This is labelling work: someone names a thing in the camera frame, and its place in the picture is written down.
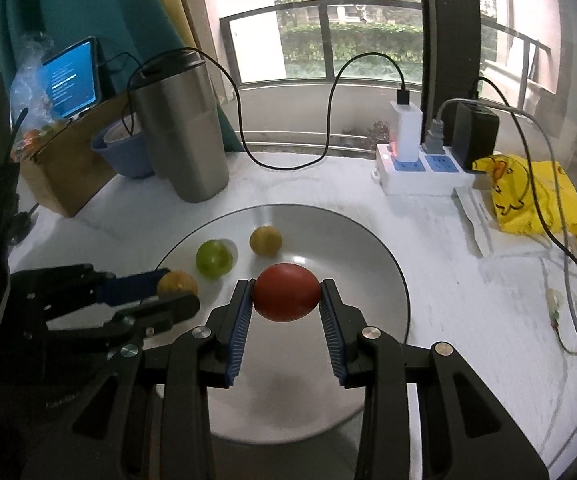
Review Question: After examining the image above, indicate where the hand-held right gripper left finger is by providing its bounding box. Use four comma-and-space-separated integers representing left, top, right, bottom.
28, 279, 256, 480

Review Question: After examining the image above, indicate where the grey plug with cable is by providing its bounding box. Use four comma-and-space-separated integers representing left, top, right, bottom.
421, 99, 577, 467

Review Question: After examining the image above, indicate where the black power adapter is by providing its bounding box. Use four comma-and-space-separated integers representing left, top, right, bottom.
452, 102, 500, 170

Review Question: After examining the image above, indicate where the clear plastic bag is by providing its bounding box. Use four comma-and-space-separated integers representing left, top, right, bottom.
8, 34, 69, 162

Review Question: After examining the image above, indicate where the brown cardboard box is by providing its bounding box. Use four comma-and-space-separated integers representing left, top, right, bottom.
18, 95, 134, 218

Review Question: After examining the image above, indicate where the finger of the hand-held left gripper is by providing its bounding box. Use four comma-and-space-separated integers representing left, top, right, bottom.
11, 263, 170, 322
46, 292, 200, 347

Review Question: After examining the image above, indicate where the black adapter cable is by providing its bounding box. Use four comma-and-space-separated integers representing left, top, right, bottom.
475, 76, 577, 281

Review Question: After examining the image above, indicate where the small yellow fruit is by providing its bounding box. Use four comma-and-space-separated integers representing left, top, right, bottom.
249, 226, 283, 258
157, 270, 200, 301

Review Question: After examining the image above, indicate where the black charging cable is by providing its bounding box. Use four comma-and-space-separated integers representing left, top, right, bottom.
96, 47, 411, 171

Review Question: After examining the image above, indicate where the red tomato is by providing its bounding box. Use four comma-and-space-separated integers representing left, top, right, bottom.
252, 262, 320, 323

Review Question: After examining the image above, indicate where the white power strip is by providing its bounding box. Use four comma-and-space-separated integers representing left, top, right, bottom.
372, 142, 479, 197

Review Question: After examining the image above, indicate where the tablet with lit screen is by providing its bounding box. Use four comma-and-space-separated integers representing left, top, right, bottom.
41, 36, 103, 118

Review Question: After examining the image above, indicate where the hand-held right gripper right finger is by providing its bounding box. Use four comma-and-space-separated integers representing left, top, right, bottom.
318, 279, 551, 480

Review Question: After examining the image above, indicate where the thin white cable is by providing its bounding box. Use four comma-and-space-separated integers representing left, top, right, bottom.
543, 287, 577, 357

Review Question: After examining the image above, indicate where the small green fruit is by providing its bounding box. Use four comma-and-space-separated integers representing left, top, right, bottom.
196, 240, 234, 279

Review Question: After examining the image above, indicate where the white charger block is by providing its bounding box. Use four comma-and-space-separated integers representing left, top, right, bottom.
389, 101, 424, 163

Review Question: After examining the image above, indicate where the black window frame post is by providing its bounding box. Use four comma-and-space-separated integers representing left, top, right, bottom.
415, 0, 483, 147

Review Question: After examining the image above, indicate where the stainless steel tumbler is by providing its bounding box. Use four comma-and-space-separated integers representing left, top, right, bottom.
128, 51, 230, 204

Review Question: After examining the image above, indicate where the white round plate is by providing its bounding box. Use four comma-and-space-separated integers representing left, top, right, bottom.
151, 203, 411, 445

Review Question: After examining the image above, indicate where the balcony railing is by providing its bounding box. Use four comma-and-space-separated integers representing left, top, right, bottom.
218, 2, 554, 96

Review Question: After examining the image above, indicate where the white tissue pack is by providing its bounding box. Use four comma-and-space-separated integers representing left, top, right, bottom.
452, 185, 569, 259

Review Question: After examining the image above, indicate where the blue bowl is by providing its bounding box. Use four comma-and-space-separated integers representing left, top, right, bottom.
91, 115, 155, 179

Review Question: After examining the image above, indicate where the yellow duck print bag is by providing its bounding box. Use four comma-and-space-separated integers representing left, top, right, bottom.
471, 154, 577, 236

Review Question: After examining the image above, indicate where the teal curtain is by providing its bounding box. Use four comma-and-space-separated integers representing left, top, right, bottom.
0, 0, 244, 153

